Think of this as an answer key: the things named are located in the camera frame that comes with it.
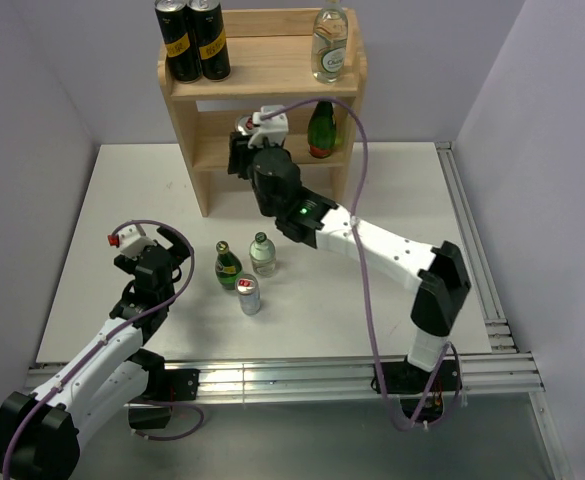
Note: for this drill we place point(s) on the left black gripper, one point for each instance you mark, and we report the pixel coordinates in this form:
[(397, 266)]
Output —
[(179, 247)]

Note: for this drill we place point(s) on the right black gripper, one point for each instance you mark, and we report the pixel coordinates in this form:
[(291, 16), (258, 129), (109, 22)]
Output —
[(239, 155)]

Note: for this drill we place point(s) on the blue silver energy can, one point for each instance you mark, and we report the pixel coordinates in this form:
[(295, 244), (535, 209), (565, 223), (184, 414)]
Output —
[(244, 125)]

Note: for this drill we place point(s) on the green glass bottle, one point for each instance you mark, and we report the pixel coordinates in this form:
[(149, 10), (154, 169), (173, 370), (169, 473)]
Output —
[(321, 132)]

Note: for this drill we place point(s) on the clear soda bottle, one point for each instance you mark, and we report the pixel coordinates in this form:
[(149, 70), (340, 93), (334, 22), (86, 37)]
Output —
[(329, 42)]

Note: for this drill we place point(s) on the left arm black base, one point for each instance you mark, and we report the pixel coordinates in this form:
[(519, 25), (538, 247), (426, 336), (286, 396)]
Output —
[(172, 395)]

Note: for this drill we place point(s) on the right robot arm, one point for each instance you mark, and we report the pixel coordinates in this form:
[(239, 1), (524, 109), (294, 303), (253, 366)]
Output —
[(437, 275)]

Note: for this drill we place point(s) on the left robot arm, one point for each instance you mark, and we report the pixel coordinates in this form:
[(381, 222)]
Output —
[(43, 433)]

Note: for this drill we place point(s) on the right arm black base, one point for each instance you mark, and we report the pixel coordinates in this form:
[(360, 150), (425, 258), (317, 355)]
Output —
[(404, 379)]

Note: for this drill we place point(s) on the wooden three-tier shelf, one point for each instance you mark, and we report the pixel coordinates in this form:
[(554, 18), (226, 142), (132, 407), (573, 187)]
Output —
[(270, 56)]

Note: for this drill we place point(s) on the green bottle yellow label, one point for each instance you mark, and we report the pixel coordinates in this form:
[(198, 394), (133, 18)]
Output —
[(228, 266)]

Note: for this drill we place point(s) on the silver can red tab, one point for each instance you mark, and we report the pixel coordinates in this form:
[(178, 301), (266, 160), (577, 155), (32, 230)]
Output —
[(248, 290)]

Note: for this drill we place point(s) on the clear bottle green cap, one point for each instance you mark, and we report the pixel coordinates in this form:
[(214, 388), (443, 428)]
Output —
[(262, 253)]

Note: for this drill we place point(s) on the left black tall can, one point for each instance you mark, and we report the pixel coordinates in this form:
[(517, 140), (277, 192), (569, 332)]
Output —
[(181, 58)]

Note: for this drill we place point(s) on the black tall can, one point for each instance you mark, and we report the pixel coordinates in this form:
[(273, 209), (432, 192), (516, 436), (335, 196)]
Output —
[(181, 58), (208, 26)]

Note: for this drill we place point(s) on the right black tall can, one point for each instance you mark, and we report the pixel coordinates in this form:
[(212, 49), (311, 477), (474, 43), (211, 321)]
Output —
[(208, 26)]

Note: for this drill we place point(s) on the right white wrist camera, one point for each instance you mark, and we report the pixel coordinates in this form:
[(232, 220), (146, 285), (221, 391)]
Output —
[(268, 127)]

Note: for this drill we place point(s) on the right aluminium rail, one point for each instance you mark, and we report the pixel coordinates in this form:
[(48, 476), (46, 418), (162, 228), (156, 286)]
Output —
[(499, 332)]

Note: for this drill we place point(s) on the aluminium rail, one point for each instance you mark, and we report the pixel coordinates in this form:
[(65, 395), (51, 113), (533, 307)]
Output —
[(344, 379), (499, 332)]

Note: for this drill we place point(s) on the front aluminium rail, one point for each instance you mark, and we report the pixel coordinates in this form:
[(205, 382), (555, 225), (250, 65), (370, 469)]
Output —
[(344, 379)]

